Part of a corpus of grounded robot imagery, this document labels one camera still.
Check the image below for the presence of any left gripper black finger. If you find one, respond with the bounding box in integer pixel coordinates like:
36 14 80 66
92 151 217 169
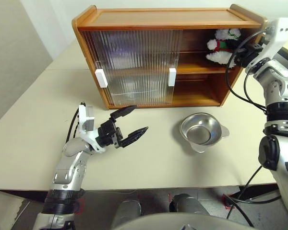
109 105 137 124
117 126 149 148

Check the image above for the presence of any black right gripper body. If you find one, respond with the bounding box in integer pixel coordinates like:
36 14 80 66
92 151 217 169
237 43 264 68

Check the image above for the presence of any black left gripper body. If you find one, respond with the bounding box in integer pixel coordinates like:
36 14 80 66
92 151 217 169
98 118 124 148

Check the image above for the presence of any white and black plush toy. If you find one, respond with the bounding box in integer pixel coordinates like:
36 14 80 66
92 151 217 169
205 28 242 66

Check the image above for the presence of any purple tissue pack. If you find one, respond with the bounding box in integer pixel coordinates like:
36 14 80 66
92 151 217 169
108 46 144 70

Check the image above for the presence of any wooden cabinet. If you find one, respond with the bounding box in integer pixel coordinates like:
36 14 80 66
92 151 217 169
71 3 268 110

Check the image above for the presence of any ribbed glass sliding door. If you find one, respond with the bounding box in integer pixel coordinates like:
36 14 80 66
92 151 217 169
80 30 177 107
92 29 184 106

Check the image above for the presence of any stainless steel bowl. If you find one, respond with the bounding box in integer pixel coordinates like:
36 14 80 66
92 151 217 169
179 112 231 154

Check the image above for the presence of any grey rounded robot leg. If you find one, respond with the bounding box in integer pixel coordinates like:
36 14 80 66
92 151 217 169
112 200 143 229
169 193 210 216

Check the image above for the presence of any silver robot torso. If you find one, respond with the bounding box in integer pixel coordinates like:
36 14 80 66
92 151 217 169
109 212 255 230

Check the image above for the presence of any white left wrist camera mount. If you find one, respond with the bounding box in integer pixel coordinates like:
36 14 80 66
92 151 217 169
77 102 107 154

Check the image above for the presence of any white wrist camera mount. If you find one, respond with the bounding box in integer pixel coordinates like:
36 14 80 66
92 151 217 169
77 102 107 154
244 17 288 73

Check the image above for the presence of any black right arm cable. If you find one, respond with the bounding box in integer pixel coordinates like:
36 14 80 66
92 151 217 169
225 28 269 115

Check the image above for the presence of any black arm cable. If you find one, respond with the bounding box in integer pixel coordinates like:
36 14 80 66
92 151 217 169
225 28 269 115
64 107 82 150

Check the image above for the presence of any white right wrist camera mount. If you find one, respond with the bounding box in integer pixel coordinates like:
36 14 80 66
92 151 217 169
244 17 288 73

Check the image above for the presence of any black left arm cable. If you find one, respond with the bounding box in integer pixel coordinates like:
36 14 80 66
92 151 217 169
64 107 82 150

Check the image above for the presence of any white door handle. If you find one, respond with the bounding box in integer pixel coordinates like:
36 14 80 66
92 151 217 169
168 68 177 86
95 69 108 88

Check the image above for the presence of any black cable under table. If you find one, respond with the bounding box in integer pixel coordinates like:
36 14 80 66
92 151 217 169
223 165 283 227

